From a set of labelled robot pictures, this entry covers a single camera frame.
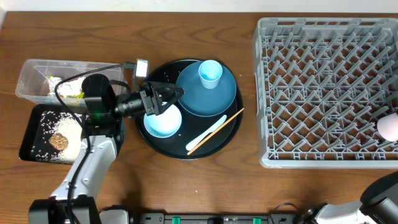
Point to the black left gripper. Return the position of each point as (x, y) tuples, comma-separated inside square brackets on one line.
[(150, 100)]

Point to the light blue bowl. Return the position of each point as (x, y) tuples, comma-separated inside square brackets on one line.
[(164, 125)]

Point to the light blue cup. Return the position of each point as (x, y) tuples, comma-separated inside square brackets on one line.
[(210, 72)]

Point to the brown cookie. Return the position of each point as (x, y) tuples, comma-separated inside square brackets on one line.
[(59, 142)]

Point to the pink cup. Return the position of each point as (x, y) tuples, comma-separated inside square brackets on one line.
[(388, 126)]

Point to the foil snack wrapper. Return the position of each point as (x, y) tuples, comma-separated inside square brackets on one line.
[(52, 82)]

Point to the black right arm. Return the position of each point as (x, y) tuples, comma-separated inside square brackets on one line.
[(378, 204)]

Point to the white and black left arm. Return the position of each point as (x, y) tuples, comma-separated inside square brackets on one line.
[(102, 135)]

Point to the grey dishwasher rack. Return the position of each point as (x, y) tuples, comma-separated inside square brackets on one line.
[(322, 84)]

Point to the dark blue plate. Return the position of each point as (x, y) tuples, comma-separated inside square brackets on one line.
[(201, 101)]

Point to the round black tray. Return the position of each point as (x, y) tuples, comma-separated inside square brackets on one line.
[(192, 125)]

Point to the light blue plastic knife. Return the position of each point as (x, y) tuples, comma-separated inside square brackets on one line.
[(201, 137)]

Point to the wooden chopstick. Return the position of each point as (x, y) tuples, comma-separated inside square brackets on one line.
[(213, 133)]

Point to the spilled white rice pile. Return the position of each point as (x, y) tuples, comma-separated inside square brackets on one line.
[(50, 123)]

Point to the clear plastic bin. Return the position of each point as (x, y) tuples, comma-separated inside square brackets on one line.
[(32, 84)]

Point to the black rectangular tray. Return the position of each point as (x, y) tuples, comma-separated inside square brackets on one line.
[(32, 126)]

